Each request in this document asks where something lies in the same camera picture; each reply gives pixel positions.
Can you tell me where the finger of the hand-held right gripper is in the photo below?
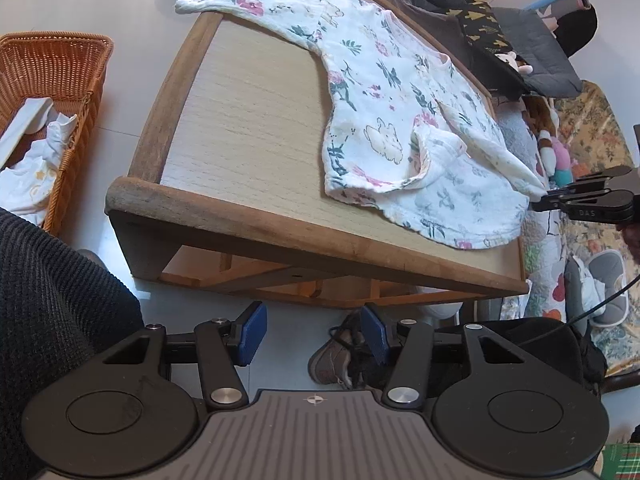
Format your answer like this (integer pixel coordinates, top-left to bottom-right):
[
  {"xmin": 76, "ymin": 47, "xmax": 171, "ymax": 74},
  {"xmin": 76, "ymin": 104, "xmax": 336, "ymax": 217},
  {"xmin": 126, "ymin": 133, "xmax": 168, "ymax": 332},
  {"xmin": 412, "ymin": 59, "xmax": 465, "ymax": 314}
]
[
  {"xmin": 547, "ymin": 166, "xmax": 640, "ymax": 197},
  {"xmin": 529, "ymin": 191, "xmax": 640, "ymax": 223}
]

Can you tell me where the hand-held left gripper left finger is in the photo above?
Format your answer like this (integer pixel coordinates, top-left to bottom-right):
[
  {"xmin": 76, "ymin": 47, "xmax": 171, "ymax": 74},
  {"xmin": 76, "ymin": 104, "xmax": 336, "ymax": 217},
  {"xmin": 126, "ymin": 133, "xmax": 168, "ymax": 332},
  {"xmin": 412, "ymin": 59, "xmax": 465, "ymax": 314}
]
[{"xmin": 102, "ymin": 301, "xmax": 268, "ymax": 407}]

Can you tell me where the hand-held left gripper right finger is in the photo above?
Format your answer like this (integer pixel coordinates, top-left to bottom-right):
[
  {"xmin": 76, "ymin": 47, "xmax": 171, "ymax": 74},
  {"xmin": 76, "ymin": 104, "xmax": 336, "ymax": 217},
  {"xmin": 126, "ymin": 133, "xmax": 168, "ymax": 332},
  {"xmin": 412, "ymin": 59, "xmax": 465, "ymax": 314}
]
[{"xmin": 360, "ymin": 304, "xmax": 538, "ymax": 408}]

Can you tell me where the white floral baby garment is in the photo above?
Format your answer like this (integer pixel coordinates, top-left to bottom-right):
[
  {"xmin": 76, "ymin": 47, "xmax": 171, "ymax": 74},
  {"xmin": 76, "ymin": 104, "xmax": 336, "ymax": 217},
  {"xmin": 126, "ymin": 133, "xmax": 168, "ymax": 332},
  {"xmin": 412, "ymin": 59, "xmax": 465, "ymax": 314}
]
[{"xmin": 175, "ymin": 0, "xmax": 548, "ymax": 251}]

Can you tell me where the yellow floral blanket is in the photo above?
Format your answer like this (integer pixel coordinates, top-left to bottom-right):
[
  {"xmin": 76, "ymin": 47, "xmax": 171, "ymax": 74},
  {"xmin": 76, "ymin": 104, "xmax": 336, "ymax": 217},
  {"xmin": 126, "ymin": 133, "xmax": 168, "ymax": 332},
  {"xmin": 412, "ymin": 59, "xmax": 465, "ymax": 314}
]
[{"xmin": 550, "ymin": 80, "xmax": 640, "ymax": 376}]

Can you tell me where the brown shoe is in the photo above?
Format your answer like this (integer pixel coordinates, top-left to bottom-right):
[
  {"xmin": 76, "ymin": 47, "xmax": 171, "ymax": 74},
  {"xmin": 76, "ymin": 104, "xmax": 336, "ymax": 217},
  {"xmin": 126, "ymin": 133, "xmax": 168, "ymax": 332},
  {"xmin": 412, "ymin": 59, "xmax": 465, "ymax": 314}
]
[{"xmin": 309, "ymin": 312, "xmax": 381, "ymax": 391}]

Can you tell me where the brown white plush toy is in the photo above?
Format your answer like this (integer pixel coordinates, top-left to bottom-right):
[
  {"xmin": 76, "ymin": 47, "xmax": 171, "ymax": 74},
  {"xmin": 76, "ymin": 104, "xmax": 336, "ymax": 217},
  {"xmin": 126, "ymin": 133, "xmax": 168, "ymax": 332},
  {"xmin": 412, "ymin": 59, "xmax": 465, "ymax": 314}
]
[{"xmin": 535, "ymin": 127, "xmax": 561, "ymax": 176}]

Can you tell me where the grey white padded cushion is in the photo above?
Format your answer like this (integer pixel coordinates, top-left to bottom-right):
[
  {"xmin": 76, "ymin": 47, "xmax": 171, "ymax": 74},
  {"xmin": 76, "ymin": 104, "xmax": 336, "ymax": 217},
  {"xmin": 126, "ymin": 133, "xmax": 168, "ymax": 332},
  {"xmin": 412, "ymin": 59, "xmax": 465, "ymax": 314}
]
[{"xmin": 565, "ymin": 250, "xmax": 628, "ymax": 331}]

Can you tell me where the heart patterned quilt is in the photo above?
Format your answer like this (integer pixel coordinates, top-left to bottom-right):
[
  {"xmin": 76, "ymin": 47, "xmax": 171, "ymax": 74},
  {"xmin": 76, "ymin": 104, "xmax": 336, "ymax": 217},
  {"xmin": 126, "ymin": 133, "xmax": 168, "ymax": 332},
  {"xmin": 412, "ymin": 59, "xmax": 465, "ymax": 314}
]
[{"xmin": 492, "ymin": 105, "xmax": 576, "ymax": 321}]

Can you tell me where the white bunny plush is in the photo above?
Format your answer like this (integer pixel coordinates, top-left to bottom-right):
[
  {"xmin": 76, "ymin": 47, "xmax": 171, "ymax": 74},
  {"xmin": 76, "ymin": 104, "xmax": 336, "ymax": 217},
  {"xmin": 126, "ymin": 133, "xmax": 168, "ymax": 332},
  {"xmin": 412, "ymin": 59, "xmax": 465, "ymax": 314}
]
[{"xmin": 495, "ymin": 50, "xmax": 533, "ymax": 78}]

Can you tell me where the grey quilted seat pad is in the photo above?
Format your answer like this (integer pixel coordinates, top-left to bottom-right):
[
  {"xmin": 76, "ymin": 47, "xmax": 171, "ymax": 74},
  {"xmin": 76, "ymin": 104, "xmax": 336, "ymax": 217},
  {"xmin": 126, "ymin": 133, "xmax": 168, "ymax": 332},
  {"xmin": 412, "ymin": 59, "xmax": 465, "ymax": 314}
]
[{"xmin": 492, "ymin": 7, "xmax": 586, "ymax": 98}]

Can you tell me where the black hanging cloth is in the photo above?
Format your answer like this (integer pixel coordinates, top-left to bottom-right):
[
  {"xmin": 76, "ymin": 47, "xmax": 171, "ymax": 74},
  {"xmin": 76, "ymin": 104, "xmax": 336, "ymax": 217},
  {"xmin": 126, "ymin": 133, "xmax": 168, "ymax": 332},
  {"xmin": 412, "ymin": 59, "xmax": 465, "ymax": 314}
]
[{"xmin": 552, "ymin": 2, "xmax": 598, "ymax": 58}]

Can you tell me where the black gold-print cushion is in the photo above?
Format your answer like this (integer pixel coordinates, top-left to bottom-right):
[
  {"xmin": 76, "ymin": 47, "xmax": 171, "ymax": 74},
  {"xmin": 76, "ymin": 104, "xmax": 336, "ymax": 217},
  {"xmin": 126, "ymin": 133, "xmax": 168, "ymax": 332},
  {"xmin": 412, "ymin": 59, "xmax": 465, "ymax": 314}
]
[{"xmin": 457, "ymin": 0, "xmax": 521, "ymax": 61}]

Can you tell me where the person's left leg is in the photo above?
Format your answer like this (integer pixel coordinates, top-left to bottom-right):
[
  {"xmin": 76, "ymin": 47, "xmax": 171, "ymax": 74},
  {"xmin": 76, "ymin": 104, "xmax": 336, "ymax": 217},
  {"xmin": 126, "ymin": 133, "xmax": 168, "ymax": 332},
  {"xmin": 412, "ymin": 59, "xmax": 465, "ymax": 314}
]
[{"xmin": 0, "ymin": 207, "xmax": 146, "ymax": 480}]

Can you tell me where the low wooden table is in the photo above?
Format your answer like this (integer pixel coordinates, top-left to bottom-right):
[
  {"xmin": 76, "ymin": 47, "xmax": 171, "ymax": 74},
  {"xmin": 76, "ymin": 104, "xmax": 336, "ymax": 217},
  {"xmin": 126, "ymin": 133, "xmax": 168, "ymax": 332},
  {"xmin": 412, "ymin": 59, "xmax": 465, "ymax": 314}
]
[{"xmin": 105, "ymin": 0, "xmax": 531, "ymax": 311}]

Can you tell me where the green plaid cloth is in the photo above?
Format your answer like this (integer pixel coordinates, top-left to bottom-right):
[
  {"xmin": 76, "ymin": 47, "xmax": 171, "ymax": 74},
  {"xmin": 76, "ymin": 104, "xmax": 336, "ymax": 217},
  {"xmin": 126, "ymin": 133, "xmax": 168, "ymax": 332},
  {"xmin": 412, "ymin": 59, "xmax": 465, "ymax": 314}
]
[{"xmin": 597, "ymin": 442, "xmax": 640, "ymax": 480}]

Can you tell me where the white cloth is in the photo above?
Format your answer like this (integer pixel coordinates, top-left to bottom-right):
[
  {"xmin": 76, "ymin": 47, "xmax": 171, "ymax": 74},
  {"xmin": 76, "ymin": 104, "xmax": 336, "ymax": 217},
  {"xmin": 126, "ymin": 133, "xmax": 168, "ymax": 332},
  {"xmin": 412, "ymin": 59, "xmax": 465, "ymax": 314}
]
[{"xmin": 0, "ymin": 112, "xmax": 78, "ymax": 226}]

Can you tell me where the white cardboard strip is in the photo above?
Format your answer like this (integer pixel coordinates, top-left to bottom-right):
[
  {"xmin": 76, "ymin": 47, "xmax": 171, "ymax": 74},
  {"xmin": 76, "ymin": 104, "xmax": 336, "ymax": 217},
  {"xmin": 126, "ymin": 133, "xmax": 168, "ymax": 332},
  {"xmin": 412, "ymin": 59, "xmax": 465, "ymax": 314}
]
[{"xmin": 0, "ymin": 97, "xmax": 55, "ymax": 168}]

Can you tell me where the orange wicker basket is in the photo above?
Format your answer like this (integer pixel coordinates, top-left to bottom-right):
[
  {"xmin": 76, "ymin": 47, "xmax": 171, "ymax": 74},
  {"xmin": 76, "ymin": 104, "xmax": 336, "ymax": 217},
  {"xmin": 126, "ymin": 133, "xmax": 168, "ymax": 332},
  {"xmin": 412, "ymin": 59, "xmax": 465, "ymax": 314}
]
[{"xmin": 0, "ymin": 32, "xmax": 115, "ymax": 236}]

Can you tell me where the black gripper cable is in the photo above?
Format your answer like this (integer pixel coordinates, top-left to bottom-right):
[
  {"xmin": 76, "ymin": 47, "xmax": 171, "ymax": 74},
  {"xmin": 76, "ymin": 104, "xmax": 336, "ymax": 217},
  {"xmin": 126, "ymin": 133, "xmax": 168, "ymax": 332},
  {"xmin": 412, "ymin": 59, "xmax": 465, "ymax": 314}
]
[{"xmin": 520, "ymin": 270, "xmax": 640, "ymax": 348}]

